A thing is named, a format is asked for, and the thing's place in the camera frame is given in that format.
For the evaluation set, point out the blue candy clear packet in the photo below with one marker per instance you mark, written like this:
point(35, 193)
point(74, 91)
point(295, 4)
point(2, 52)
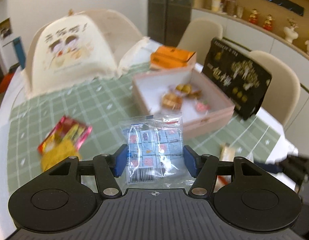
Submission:
point(149, 142)

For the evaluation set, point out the red snack packet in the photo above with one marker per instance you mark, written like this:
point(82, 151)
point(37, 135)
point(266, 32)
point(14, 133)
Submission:
point(67, 132)

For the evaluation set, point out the glass jar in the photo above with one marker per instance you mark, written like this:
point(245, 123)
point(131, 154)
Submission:
point(230, 7)
point(240, 11)

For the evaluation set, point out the orange box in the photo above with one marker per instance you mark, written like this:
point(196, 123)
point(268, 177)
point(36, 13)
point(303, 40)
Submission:
point(172, 57)

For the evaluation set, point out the dark glass cabinet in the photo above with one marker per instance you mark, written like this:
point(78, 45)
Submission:
point(169, 10)

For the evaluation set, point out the cream chair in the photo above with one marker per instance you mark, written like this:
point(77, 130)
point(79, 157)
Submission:
point(202, 35)
point(282, 85)

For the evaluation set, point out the black snack bag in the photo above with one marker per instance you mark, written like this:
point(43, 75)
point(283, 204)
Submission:
point(232, 80)

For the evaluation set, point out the round pastry packet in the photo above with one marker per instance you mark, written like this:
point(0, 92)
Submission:
point(170, 100)

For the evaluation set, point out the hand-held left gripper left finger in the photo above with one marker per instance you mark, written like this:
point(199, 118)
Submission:
point(120, 161)

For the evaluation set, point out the cream cartoon food cover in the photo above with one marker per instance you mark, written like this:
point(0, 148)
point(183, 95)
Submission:
point(69, 55)

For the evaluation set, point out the yellow white cup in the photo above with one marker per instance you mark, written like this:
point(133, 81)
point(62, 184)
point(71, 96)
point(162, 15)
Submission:
point(217, 3)

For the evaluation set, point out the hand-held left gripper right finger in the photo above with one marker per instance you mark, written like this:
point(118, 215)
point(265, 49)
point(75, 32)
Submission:
point(190, 161)

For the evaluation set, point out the pink cardboard box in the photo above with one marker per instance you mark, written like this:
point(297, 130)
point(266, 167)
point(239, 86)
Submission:
point(207, 127)

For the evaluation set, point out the yellow strip snack packet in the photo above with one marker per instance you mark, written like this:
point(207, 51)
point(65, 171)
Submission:
point(57, 156)

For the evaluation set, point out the wall recess box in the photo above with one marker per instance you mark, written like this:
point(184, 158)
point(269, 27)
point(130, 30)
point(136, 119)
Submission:
point(5, 28)

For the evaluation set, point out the orange object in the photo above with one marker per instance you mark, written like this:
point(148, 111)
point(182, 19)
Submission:
point(5, 83)

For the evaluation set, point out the red gold figurine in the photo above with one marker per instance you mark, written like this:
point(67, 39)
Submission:
point(253, 17)
point(268, 22)

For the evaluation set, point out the black wall strip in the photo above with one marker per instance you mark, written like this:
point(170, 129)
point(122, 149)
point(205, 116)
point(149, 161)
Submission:
point(279, 1)

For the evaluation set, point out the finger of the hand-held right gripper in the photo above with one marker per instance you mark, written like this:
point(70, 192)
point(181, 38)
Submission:
point(272, 167)

